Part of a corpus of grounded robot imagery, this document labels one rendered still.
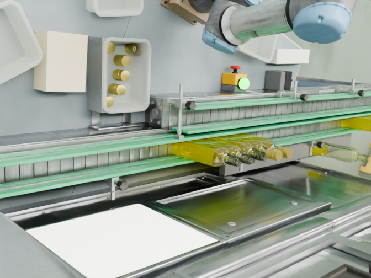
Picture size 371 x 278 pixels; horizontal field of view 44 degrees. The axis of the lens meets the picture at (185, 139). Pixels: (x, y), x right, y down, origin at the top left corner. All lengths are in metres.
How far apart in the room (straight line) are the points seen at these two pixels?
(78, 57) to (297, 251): 0.78
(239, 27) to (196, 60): 0.44
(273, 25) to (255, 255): 0.56
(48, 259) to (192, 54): 1.51
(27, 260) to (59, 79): 1.10
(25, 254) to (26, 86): 1.13
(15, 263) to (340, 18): 0.93
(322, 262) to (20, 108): 0.89
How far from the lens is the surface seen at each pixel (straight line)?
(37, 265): 0.24
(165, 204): 1.34
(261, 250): 1.12
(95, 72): 1.41
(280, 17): 1.18
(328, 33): 1.10
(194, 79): 1.73
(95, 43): 1.41
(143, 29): 1.56
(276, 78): 2.00
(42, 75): 1.32
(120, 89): 1.44
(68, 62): 1.33
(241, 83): 1.78
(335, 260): 1.22
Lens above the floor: 1.99
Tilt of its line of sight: 45 degrees down
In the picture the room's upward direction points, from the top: 105 degrees clockwise
